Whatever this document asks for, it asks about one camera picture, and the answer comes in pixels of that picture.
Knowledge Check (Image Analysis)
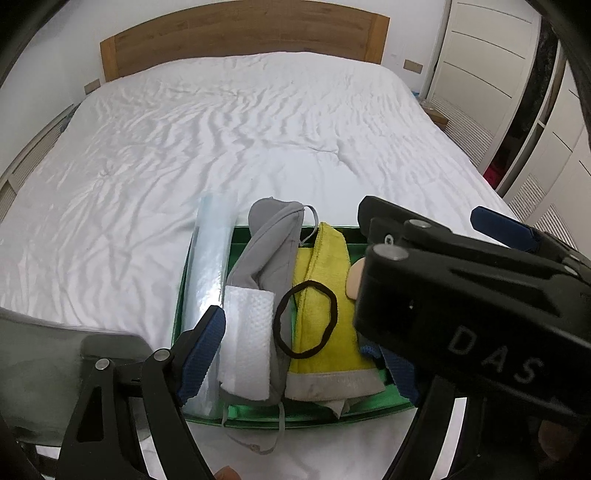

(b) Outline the white wardrobe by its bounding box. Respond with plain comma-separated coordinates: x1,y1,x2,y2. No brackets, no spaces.
427,1,590,254

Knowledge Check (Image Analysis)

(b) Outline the yellow towel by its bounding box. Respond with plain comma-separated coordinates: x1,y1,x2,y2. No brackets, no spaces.
284,222,385,403

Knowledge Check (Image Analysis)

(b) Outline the dark green fabric box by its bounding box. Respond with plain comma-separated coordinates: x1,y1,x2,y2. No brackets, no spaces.
1,308,152,447

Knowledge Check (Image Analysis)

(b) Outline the beige makeup sponge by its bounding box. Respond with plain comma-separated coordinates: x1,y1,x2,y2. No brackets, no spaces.
346,258,365,300

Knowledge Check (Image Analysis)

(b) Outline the black hair tie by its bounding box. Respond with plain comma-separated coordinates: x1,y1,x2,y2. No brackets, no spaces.
271,279,340,360

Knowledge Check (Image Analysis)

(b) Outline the beige wall switch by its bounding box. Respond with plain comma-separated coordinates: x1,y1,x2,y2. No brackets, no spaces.
403,59,424,74

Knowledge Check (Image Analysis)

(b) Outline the wooden headboard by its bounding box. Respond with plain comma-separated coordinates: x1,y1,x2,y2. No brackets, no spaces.
100,1,390,82

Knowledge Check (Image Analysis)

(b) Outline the wooden nightstand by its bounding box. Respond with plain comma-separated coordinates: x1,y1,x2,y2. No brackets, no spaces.
422,103,449,131

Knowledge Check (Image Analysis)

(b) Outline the white mesh pad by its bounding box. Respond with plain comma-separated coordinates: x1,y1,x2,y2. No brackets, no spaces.
217,286,274,401

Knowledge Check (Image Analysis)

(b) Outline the grey cloth with strings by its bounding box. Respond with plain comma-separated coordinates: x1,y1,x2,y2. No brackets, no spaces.
219,197,308,443

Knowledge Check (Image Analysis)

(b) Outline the white bed sheet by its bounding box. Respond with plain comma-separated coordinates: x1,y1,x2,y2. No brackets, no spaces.
0,51,521,480

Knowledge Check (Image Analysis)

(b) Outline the blue edged cloth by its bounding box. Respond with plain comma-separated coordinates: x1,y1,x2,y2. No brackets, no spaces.
360,340,419,405

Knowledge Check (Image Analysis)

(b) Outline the green tray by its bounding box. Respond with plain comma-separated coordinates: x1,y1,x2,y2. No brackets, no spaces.
171,226,413,430

